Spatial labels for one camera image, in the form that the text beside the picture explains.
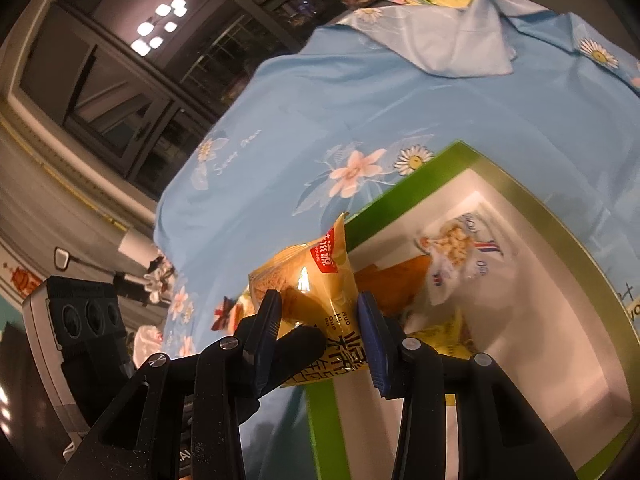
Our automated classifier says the black stand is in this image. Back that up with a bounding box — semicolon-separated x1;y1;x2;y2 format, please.
112;270;151;306

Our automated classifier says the red wall decoration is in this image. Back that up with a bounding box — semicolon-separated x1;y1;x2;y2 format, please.
7;262;41;296

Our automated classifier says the floral cloth bundle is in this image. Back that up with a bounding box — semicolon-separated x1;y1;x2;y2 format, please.
142;255;178;306

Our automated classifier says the tan yellow snack packet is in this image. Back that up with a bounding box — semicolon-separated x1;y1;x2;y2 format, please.
248;212;373;388

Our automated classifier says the white peanut snack packet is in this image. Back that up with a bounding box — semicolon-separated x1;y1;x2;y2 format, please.
414;212;503;306

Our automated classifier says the blue pillowcase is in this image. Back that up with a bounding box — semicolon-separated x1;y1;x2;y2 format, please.
345;0;573;78

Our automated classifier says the white lamp shade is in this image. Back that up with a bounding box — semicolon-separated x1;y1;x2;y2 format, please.
117;230;157;266

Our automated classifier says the white red plastic bag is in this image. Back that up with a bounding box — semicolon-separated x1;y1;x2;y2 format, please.
131;325;166;368

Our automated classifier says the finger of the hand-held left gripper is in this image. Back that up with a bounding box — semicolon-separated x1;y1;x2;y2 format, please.
238;326;328;426

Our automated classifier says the blue floral bedsheet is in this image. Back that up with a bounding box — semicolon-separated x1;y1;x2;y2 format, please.
152;0;640;480

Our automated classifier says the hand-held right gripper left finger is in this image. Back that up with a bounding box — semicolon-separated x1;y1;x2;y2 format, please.
56;289;285;480

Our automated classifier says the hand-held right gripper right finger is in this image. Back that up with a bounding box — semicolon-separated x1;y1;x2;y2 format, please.
355;290;578;480

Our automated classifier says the red snack packet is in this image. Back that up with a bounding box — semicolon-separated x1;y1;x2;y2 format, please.
210;296;238;333

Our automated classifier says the dark window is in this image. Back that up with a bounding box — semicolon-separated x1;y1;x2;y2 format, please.
10;0;361;201

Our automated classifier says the orange snack packet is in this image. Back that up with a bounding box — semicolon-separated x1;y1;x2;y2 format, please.
356;254;433;328

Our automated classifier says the green box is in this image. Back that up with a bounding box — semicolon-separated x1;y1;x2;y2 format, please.
305;141;640;480

